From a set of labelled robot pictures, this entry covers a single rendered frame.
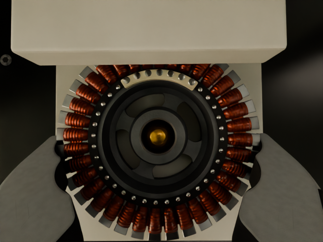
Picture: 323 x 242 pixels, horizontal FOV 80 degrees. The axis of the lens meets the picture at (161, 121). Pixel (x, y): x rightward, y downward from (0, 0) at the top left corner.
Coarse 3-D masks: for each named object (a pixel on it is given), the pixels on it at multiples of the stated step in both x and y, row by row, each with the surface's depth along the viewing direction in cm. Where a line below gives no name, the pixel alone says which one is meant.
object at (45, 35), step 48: (48, 0) 4; (96, 0) 4; (144, 0) 4; (192, 0) 4; (240, 0) 4; (48, 48) 4; (96, 48) 4; (144, 48) 4; (192, 48) 4; (240, 48) 4
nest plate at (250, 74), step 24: (72, 72) 14; (96, 72) 14; (240, 72) 14; (192, 120) 14; (120, 144) 14; (168, 168) 14; (72, 192) 14; (96, 216) 14; (96, 240) 14; (120, 240) 14; (144, 240) 14; (192, 240) 14; (216, 240) 14
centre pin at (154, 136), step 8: (152, 128) 11; (160, 128) 11; (168, 128) 12; (144, 136) 12; (152, 136) 11; (160, 136) 11; (168, 136) 12; (152, 144) 11; (160, 144) 11; (168, 144) 12
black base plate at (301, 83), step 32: (0, 0) 16; (288, 0) 15; (320, 0) 15; (0, 32) 16; (288, 32) 15; (320, 32) 15; (0, 64) 15; (32, 64) 15; (288, 64) 15; (320, 64) 15; (0, 96) 15; (32, 96) 15; (288, 96) 15; (320, 96) 15; (0, 128) 15; (32, 128) 15; (288, 128) 15; (320, 128) 15; (0, 160) 15; (320, 160) 15
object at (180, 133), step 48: (96, 96) 10; (144, 96) 13; (192, 96) 11; (240, 96) 10; (96, 144) 11; (144, 144) 12; (192, 144) 12; (240, 144) 10; (96, 192) 10; (144, 192) 11; (192, 192) 10; (240, 192) 10
